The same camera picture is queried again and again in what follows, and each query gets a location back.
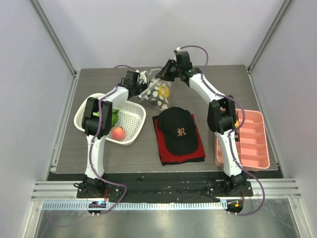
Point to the black white rolled sock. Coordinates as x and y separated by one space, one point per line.
237 136

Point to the right aluminium frame post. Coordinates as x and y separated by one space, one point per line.
286 4

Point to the clear zip top bag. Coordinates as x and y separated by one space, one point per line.
152 81

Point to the aluminium frame post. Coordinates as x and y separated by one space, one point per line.
52 34
286 4

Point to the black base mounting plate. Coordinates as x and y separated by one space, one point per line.
174 187

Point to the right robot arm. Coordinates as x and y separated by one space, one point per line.
221 116

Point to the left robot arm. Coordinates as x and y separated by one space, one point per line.
97 124

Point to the left aluminium frame post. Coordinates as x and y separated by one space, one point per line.
52 34

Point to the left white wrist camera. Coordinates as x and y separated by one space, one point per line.
143 77

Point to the white slotted cable duct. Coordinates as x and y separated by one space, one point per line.
98 206

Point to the aluminium front rail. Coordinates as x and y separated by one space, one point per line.
274 188

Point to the pink divided organizer tray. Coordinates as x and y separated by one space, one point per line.
252 149

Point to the black baseball cap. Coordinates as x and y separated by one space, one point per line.
174 118

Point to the fake dark plum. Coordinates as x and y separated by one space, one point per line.
151 95

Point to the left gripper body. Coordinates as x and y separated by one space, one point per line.
139 88

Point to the red folded cloth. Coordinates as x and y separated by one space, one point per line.
161 146

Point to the white perforated plastic basket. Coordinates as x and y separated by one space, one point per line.
131 117

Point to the fake orange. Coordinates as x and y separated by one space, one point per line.
164 91

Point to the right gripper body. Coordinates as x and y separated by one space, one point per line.
167 70

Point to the fake green cabbage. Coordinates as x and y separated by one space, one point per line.
114 116

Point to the fake red peach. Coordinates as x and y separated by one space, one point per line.
118 133

